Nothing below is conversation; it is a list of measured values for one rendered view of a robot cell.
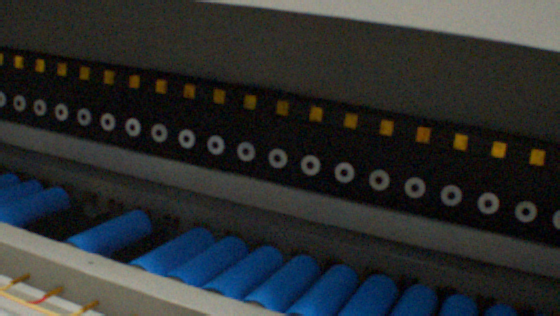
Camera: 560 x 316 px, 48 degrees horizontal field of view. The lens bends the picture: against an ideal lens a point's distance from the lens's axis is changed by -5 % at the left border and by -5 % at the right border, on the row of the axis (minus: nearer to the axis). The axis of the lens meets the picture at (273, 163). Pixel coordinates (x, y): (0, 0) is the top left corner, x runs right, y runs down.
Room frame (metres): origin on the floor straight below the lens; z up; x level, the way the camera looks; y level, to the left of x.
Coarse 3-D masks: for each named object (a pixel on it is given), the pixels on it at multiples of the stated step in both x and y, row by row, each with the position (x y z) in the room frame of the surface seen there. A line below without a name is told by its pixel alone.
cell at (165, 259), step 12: (180, 240) 0.34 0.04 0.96; (192, 240) 0.35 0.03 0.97; (204, 240) 0.35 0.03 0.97; (156, 252) 0.32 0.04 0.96; (168, 252) 0.33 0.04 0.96; (180, 252) 0.33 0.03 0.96; (192, 252) 0.34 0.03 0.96; (132, 264) 0.31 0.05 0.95; (144, 264) 0.31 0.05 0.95; (156, 264) 0.31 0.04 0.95; (168, 264) 0.32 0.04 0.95; (180, 264) 0.33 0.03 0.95
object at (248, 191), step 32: (0, 128) 0.47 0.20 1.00; (32, 128) 0.46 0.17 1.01; (96, 160) 0.44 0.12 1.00; (128, 160) 0.43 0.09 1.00; (160, 160) 0.42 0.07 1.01; (224, 192) 0.40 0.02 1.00; (256, 192) 0.39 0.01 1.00; (288, 192) 0.38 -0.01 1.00; (320, 192) 0.38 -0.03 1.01; (352, 224) 0.37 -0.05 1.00; (384, 224) 0.36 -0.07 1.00; (416, 224) 0.36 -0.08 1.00; (448, 224) 0.35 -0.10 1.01; (480, 256) 0.35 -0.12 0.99; (512, 256) 0.34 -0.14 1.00; (544, 256) 0.33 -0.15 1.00
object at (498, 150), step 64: (0, 64) 0.46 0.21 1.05; (64, 64) 0.43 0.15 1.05; (64, 128) 0.45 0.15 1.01; (192, 128) 0.41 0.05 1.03; (256, 128) 0.39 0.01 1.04; (320, 128) 0.37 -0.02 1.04; (384, 128) 0.35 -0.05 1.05; (448, 128) 0.34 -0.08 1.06; (384, 192) 0.37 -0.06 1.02; (512, 192) 0.34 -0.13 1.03
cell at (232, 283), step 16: (256, 256) 0.33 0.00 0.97; (272, 256) 0.34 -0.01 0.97; (224, 272) 0.31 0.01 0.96; (240, 272) 0.31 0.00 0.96; (256, 272) 0.32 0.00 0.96; (272, 272) 0.34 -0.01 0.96; (208, 288) 0.30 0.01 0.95; (224, 288) 0.30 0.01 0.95; (240, 288) 0.30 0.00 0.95; (256, 288) 0.32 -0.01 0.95
